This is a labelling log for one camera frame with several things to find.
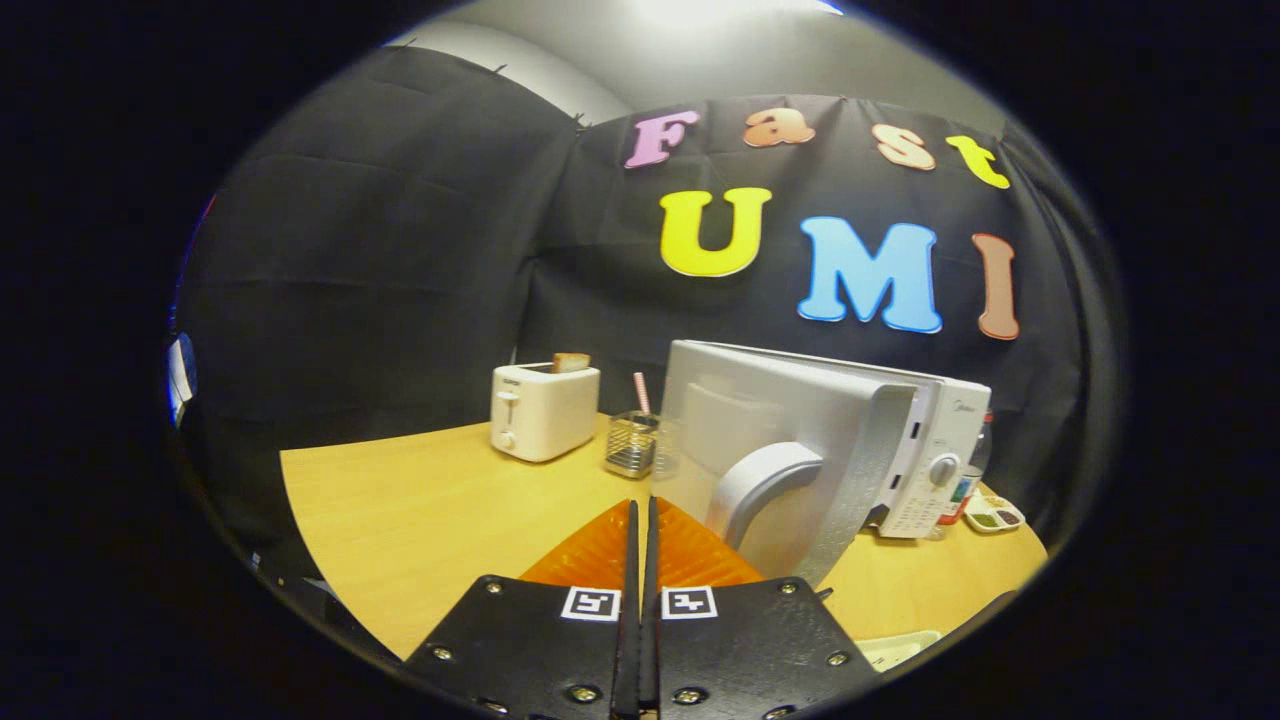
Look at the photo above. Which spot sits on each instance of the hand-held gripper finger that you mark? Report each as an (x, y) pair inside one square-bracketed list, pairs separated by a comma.
[(652, 640), (630, 620)]

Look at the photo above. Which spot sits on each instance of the white microwave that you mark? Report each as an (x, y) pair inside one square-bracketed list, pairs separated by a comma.
[(780, 400)]

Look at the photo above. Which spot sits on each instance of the white toaster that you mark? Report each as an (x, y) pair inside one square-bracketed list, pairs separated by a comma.
[(545, 415)]

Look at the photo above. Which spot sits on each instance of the pink striped straw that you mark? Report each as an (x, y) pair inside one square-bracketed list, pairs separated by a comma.
[(642, 392)]

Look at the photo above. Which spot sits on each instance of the white tray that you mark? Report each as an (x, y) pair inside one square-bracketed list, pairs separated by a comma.
[(900, 650)]

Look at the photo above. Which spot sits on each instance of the toast slice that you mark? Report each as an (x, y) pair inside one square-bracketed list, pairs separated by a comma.
[(571, 362)]

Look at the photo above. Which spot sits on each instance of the plastic bottle with red label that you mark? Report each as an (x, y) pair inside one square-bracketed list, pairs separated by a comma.
[(968, 490)]

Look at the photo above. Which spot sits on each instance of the white divided condiment dish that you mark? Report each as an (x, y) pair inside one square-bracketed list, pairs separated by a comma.
[(993, 515)]

